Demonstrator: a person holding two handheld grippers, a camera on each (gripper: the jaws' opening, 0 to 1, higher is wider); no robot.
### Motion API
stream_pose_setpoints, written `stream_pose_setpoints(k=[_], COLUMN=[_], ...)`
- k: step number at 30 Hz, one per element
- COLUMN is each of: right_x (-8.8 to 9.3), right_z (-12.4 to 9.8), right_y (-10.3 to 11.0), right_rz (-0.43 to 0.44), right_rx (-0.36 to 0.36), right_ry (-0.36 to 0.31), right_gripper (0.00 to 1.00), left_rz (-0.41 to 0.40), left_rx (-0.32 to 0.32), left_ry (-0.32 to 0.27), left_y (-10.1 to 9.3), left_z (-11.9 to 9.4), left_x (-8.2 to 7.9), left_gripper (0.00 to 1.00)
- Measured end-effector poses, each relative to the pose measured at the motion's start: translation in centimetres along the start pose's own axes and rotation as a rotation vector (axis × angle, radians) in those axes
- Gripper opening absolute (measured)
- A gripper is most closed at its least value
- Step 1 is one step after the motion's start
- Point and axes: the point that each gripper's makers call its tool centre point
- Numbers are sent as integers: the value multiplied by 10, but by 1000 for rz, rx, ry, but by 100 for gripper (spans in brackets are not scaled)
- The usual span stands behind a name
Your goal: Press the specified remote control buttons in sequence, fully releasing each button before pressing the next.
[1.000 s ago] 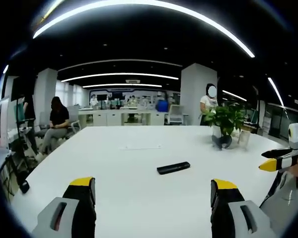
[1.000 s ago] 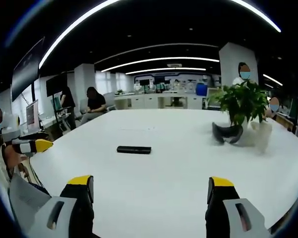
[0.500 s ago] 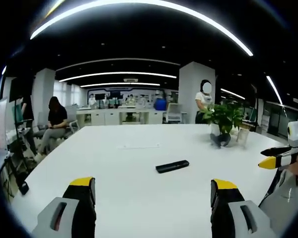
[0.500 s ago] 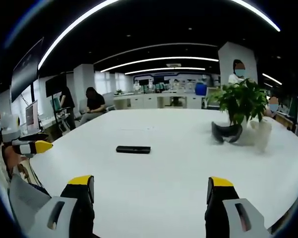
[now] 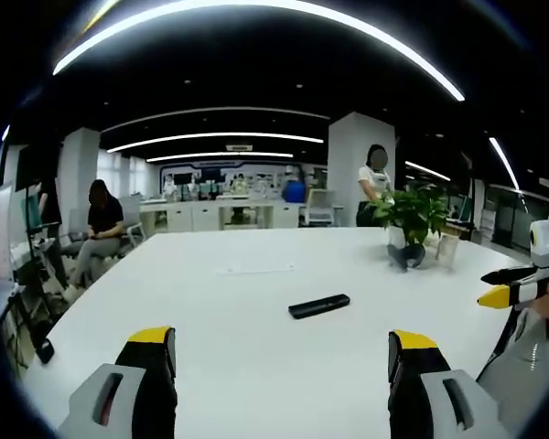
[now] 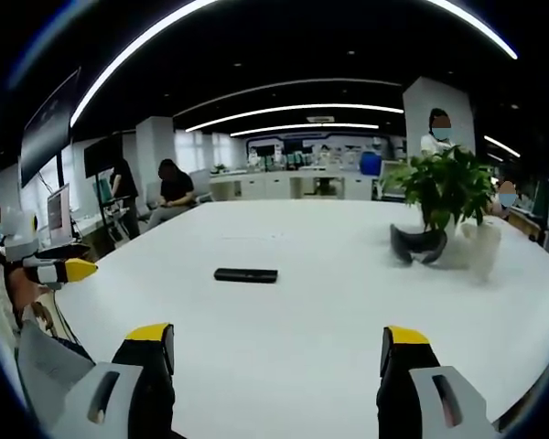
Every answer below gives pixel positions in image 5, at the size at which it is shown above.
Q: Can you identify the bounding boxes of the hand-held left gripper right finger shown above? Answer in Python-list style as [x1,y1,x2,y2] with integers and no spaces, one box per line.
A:
[387,328,509,439]

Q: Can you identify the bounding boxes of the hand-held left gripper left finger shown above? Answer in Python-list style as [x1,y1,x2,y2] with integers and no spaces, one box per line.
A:
[57,325,179,439]

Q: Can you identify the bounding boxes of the black remote control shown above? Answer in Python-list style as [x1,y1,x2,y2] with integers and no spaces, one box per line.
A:
[287,294,351,320]

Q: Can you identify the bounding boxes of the white cup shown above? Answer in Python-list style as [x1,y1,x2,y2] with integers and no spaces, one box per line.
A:
[434,231,461,265]

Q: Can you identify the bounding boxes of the ceiling light strip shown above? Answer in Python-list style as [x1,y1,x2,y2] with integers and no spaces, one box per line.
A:
[145,151,296,164]
[488,136,522,191]
[105,132,326,155]

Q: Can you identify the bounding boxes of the small black device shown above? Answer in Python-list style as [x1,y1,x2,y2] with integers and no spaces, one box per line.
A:
[35,337,56,365]

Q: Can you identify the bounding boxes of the green potted plant white pot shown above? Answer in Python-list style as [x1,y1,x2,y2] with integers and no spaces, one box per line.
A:
[368,186,450,264]

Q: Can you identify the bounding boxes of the black equipment stand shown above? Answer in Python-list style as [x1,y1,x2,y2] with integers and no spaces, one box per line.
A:
[7,182,70,353]

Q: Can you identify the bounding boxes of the grey office chair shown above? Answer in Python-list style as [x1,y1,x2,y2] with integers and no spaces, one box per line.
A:
[117,195,148,251]

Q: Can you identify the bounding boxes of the white counter cabinets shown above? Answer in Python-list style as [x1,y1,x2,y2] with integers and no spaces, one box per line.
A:
[139,198,303,232]

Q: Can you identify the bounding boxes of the white mesh office chair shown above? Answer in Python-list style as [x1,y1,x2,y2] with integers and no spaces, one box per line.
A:
[303,188,345,228]

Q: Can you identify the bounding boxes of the blue water barrel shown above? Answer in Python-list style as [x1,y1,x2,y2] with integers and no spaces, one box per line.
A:
[282,180,308,203]

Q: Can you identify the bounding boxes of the black monitor screen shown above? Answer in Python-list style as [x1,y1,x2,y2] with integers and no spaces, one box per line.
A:
[16,144,59,193]

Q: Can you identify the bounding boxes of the long curved ceiling light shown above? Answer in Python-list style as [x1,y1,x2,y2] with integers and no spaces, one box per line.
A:
[52,0,467,102]

